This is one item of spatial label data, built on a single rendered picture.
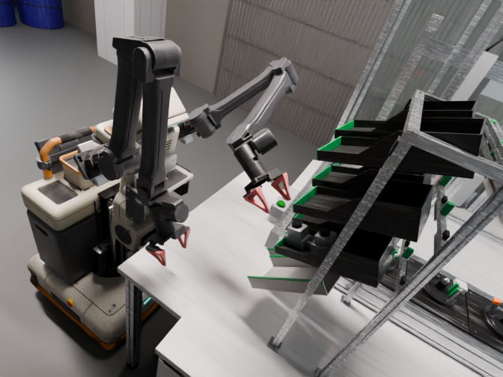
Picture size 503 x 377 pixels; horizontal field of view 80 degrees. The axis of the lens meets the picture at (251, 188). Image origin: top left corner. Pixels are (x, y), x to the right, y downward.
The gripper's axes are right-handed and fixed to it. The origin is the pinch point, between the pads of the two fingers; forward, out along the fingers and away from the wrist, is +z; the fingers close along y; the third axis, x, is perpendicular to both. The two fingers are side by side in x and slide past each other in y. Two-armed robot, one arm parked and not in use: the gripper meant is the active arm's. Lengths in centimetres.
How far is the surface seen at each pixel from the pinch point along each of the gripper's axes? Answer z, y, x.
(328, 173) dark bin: 0.7, 19.2, -6.6
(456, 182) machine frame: 42, 131, 5
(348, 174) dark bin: 4.2, 21.3, -10.8
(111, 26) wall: -359, 163, 262
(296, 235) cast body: 10.5, -1.7, -1.0
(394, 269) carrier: 47, 48, 15
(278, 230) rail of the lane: 8.1, 23.4, 33.5
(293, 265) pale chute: 19.6, 5.6, 16.5
